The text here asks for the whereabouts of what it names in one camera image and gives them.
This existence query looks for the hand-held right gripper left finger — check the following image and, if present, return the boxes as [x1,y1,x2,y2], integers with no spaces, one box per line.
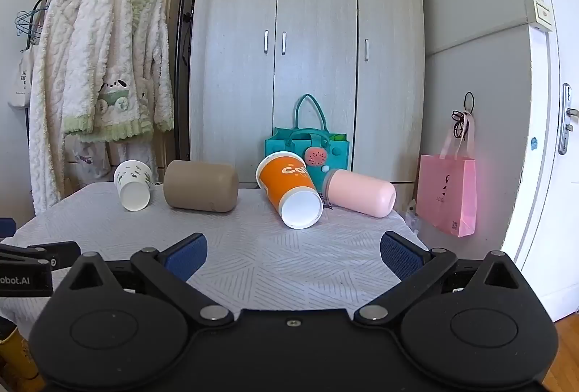
[54,232,235,327]

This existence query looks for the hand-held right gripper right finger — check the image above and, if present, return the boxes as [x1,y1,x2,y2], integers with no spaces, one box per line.
[353,231,535,327]

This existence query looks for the brown cup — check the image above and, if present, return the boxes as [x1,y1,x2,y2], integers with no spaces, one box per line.
[163,160,240,214]

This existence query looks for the pink cup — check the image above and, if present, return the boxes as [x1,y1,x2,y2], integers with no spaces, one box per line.
[323,168,397,219]

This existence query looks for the white leaf print paper cup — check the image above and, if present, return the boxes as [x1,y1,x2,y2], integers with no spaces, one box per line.
[113,160,153,212]

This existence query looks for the orange paper cup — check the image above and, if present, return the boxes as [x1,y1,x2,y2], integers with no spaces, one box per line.
[256,151,324,230]

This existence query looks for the yellow plastic object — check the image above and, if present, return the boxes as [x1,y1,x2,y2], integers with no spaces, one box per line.
[0,319,47,392]

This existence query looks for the pink paper bag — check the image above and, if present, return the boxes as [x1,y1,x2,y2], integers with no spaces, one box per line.
[415,111,478,238]

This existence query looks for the white patterned tablecloth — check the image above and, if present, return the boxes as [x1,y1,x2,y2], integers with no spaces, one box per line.
[0,182,430,332]

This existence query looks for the watermelon plush charm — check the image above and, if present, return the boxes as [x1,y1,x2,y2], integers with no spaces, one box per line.
[304,146,332,172]

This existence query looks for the long white fleece robe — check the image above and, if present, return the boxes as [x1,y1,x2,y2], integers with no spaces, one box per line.
[28,0,158,215]

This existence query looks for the teal felt tote bag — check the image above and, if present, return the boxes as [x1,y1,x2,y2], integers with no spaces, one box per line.
[265,94,350,190]

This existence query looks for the white cloth tote bag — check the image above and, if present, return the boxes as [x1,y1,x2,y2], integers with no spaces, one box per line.
[8,48,35,108]

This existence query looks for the black clothes rack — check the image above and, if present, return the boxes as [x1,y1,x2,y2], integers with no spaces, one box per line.
[25,0,195,164]

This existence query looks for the white fleece jacket green trim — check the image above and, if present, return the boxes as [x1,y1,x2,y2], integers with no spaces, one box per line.
[61,0,175,144]

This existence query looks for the white door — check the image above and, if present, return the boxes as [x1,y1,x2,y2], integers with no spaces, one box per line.
[501,0,579,324]

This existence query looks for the light wooden wardrobe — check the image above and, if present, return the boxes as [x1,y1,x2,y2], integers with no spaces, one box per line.
[187,0,428,185]

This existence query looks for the black hair ties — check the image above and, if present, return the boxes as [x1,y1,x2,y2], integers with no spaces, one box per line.
[451,92,476,140]

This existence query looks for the wire clothes hangers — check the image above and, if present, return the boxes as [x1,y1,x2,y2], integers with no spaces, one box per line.
[15,0,59,38]

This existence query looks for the metal door handle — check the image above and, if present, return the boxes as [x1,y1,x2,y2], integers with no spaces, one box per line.
[557,83,579,156]

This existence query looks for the beige wall box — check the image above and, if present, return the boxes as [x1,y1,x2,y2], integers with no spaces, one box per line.
[524,0,555,33]

